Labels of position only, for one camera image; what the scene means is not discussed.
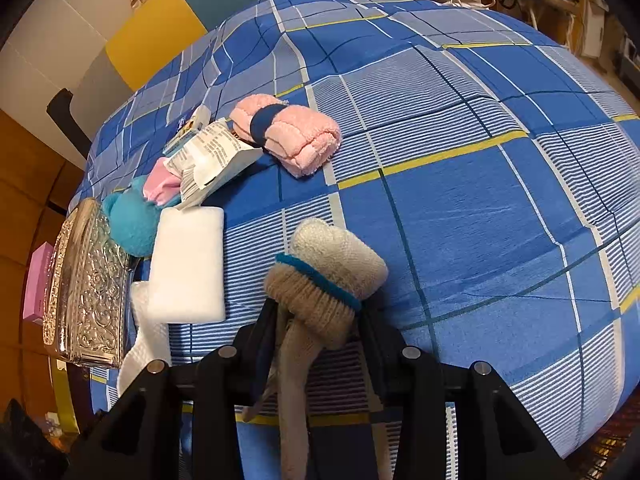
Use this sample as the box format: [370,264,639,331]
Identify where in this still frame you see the pink cloth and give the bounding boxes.
[142,157,183,208]

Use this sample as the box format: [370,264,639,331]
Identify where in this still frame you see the teal plush toy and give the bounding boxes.
[102,177,163,258]

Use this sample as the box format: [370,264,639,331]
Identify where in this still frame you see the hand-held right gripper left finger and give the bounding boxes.
[65,297,281,480]

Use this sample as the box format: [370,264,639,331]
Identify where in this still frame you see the white paper towel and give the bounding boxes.
[116,281,173,398]

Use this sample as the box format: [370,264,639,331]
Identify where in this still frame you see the pink towel roll navy band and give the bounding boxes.
[230,96,342,179]

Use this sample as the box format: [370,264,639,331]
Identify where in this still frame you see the pink cardboard box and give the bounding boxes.
[22,241,55,322]

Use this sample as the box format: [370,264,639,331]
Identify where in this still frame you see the white printed paper packet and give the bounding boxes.
[165,119,263,211]

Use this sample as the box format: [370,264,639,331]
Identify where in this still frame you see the multicolour padded headboard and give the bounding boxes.
[0,0,308,171]

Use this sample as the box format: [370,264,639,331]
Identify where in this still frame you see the beige sock roll teal band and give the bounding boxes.
[242,217,390,480]

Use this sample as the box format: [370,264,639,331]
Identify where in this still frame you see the dark bag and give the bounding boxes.
[0,397,68,480]

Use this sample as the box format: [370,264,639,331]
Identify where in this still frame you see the wooden wardrobe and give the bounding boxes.
[0,110,88,436]

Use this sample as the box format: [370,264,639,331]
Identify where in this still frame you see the white foam sponge block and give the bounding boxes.
[147,206,226,323]

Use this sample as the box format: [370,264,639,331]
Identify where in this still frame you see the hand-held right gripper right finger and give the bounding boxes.
[356,305,571,480]

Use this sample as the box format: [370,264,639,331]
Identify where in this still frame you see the silver embossed tissue box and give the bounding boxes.
[42,197,133,370]

